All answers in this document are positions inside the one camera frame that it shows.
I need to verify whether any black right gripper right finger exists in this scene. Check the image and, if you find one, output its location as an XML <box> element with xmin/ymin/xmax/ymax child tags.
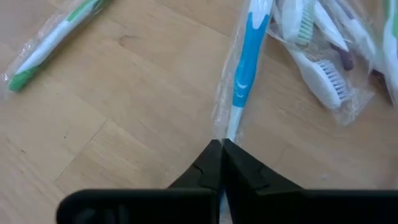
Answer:
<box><xmin>222</xmin><ymin>139</ymin><xmax>304</xmax><ymax>224</ymax></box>

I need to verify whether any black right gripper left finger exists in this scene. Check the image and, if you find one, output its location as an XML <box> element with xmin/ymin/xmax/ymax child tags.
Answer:
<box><xmin>167</xmin><ymin>139</ymin><xmax>223</xmax><ymax>200</ymax></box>

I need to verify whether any blue toothbrush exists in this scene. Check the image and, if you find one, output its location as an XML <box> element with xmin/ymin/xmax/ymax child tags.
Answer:
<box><xmin>211</xmin><ymin>0</ymin><xmax>275</xmax><ymax>144</ymax></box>

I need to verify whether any green toothbrush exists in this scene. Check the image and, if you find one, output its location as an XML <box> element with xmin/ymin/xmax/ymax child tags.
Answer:
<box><xmin>381</xmin><ymin>0</ymin><xmax>398</xmax><ymax>105</ymax></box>
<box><xmin>2</xmin><ymin>0</ymin><xmax>111</xmax><ymax>93</ymax></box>
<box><xmin>279</xmin><ymin>0</ymin><xmax>317</xmax><ymax>47</ymax></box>

